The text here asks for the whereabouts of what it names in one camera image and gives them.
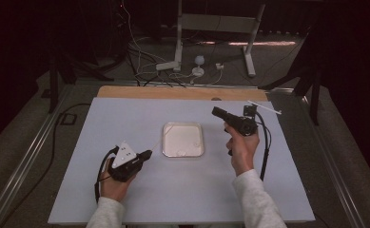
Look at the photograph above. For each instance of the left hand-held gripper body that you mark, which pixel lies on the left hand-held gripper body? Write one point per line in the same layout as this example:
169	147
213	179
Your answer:
125	167

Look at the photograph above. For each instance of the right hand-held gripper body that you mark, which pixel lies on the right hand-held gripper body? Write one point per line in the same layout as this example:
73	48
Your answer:
246	125

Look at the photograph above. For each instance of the white square tray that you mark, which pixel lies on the white square tray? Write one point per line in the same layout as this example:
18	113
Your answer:
179	139

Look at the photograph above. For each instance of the person's left hand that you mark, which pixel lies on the person's left hand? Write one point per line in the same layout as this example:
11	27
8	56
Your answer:
114	188

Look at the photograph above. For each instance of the person's right hand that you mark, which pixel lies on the person's right hand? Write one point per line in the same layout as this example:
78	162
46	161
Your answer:
243	152

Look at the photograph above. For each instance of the small white adapter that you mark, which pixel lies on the small white adapter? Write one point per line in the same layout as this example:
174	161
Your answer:
219	66

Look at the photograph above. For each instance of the white round device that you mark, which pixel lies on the white round device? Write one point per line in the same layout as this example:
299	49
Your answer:
198	65

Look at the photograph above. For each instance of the white power strip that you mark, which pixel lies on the white power strip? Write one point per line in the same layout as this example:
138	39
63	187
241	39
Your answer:
167	66

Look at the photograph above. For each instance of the black square floor plate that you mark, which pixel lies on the black square floor plate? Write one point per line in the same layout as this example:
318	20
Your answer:
68	119

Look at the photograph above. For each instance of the black stand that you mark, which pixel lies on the black stand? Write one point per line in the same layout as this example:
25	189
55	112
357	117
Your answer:
65	71
306	76

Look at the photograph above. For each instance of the grey metal stand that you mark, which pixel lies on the grey metal stand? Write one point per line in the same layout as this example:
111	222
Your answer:
217	22

